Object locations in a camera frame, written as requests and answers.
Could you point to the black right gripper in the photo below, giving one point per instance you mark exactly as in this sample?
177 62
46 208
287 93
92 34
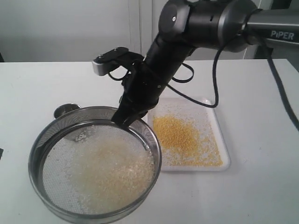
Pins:
141 93

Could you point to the yellow-white powder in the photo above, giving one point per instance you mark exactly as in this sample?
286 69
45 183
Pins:
110 168

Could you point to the round steel mesh sieve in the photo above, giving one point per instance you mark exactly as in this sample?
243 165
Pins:
49 164

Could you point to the stainless steel cup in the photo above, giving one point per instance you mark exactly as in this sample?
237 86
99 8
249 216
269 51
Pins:
65 108

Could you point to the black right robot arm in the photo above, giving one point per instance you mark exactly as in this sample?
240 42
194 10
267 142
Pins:
185 26

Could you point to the yellow sifted fine grains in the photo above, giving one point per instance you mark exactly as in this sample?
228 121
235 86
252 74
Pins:
184 140

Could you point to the clear plastic tray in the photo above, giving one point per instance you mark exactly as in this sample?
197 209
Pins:
219 130

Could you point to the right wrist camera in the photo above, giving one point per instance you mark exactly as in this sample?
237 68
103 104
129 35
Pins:
113 59

